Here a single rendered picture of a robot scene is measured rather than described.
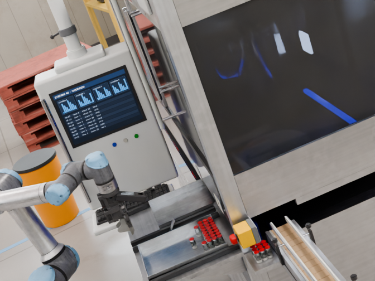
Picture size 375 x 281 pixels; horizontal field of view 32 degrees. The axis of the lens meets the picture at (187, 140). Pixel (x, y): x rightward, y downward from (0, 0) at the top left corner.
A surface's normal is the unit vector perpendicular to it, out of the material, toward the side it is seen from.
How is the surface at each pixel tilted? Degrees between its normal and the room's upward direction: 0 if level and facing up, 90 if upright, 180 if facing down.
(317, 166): 90
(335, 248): 90
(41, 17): 90
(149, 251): 0
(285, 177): 90
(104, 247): 0
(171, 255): 0
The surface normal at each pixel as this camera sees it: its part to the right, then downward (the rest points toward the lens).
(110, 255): -0.32, -0.86
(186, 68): 0.23, 0.33
